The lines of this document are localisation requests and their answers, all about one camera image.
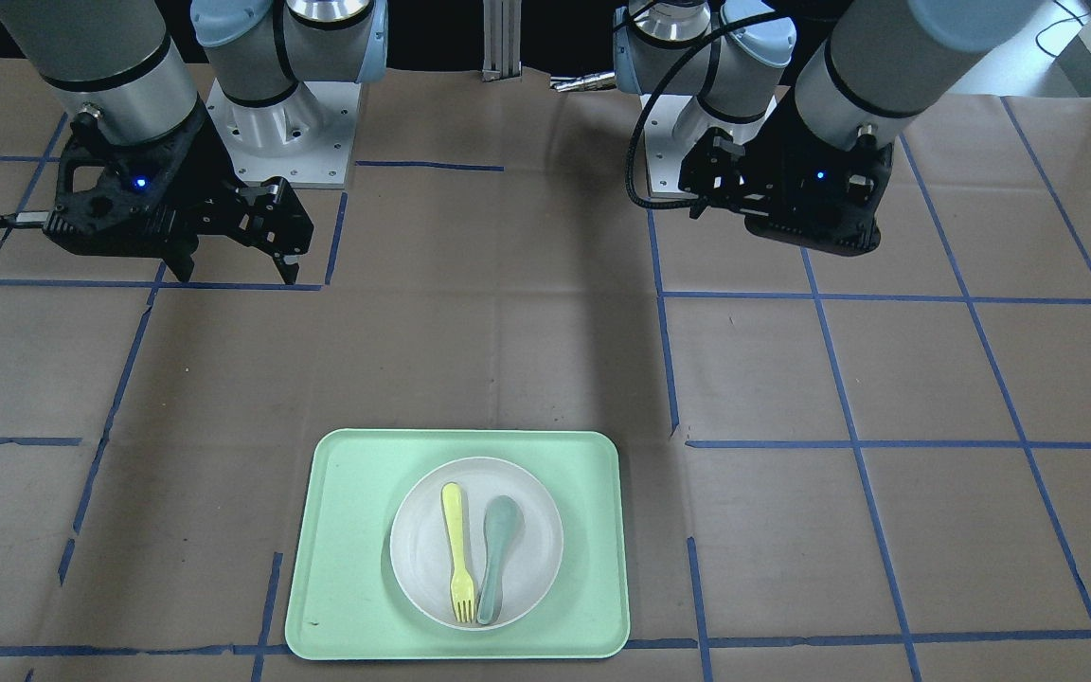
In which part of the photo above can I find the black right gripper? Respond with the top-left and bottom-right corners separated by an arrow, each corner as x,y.
157,142 -> 314,286

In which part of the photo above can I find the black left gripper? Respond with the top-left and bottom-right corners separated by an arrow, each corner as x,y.
679,95 -> 799,224

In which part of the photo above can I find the white round plate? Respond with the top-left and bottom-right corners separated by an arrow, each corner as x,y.
388,457 -> 564,632

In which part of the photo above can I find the teal plastic spoon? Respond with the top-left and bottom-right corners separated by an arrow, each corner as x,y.
476,495 -> 523,626

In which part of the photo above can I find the yellow plastic fork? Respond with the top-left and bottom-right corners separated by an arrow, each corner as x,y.
440,482 -> 476,624

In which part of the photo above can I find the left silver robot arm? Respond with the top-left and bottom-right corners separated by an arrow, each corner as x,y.
612,1 -> 1038,251

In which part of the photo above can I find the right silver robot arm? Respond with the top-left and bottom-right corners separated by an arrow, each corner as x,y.
0,1 -> 388,285

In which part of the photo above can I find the mint green plastic tray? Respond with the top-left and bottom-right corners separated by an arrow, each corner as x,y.
284,430 -> 631,660

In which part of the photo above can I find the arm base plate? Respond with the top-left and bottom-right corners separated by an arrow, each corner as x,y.
642,89 -> 783,198
206,81 -> 364,189

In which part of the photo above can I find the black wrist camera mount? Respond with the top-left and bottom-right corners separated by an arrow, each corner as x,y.
43,99 -> 226,259

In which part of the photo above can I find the aluminium frame post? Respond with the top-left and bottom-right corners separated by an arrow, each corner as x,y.
481,0 -> 523,82

